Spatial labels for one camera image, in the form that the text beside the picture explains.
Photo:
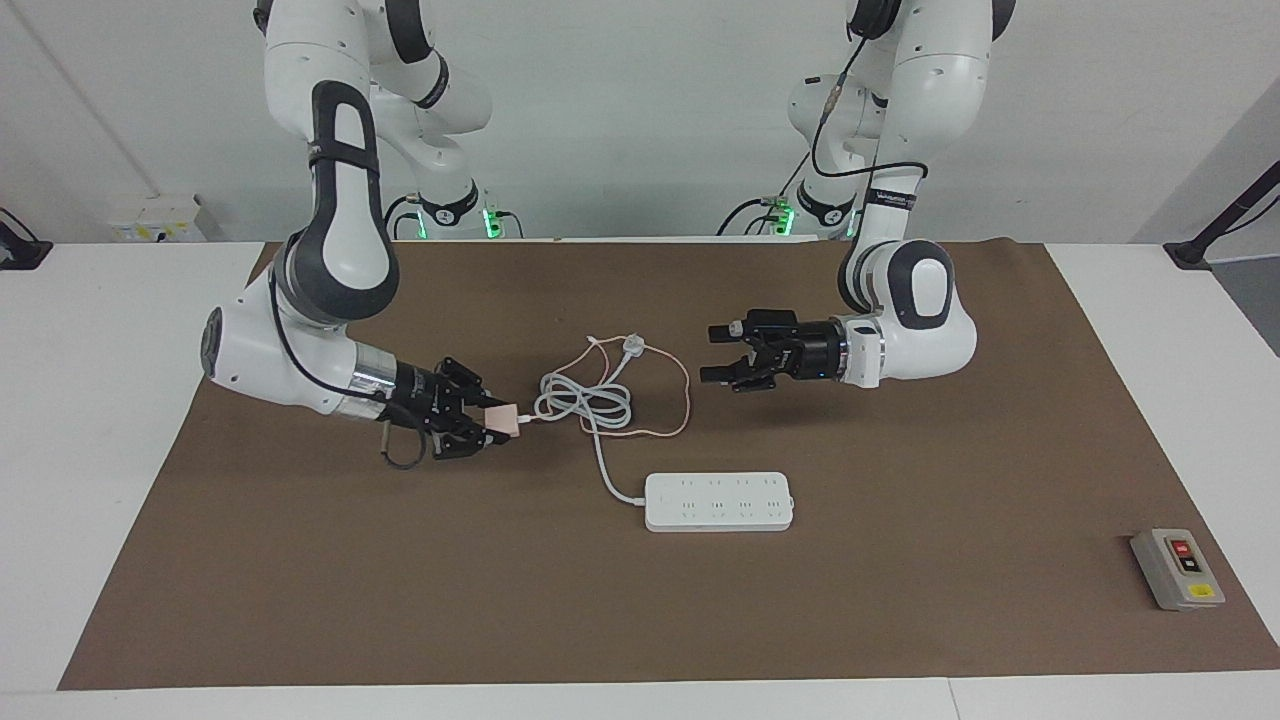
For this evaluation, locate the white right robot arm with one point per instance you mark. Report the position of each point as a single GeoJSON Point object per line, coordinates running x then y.
{"type": "Point", "coordinates": [340, 250]}

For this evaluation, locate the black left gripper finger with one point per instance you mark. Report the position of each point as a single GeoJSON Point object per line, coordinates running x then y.
{"type": "Point", "coordinates": [735, 377]}
{"type": "Point", "coordinates": [735, 333]}

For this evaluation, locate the pink charger adapter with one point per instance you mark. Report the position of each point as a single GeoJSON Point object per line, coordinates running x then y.
{"type": "Point", "coordinates": [500, 420]}

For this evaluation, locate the black pole mount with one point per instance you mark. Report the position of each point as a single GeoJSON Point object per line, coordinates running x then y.
{"type": "Point", "coordinates": [1190, 252]}

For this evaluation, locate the brown table mat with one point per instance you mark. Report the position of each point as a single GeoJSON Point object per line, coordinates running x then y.
{"type": "Point", "coordinates": [500, 600]}

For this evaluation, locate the white wall socket box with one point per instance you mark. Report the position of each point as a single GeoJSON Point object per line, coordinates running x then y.
{"type": "Point", "coordinates": [150, 215]}

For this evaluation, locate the black table clamp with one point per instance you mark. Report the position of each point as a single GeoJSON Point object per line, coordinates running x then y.
{"type": "Point", "coordinates": [20, 255]}

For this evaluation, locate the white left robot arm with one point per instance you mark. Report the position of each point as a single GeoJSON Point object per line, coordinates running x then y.
{"type": "Point", "coordinates": [920, 300]}

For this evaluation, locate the white power strip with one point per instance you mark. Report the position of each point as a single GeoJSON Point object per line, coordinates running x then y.
{"type": "Point", "coordinates": [720, 500]}

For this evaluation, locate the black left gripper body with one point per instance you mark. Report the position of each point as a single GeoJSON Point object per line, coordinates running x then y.
{"type": "Point", "coordinates": [805, 350]}

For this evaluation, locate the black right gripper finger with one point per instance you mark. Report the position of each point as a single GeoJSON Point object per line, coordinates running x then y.
{"type": "Point", "coordinates": [470, 445]}
{"type": "Point", "coordinates": [483, 396]}

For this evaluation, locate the grey on-off switch box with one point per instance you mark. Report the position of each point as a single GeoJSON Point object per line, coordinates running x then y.
{"type": "Point", "coordinates": [1175, 580]}

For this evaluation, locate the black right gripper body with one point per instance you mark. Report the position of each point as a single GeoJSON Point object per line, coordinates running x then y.
{"type": "Point", "coordinates": [435, 400]}

